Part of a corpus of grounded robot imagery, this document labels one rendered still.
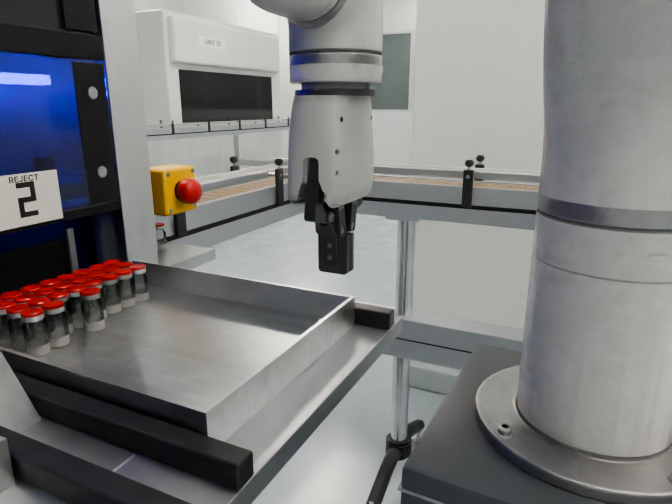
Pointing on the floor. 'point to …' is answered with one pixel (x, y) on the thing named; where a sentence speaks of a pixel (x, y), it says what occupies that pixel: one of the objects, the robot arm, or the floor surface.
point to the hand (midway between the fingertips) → (336, 251)
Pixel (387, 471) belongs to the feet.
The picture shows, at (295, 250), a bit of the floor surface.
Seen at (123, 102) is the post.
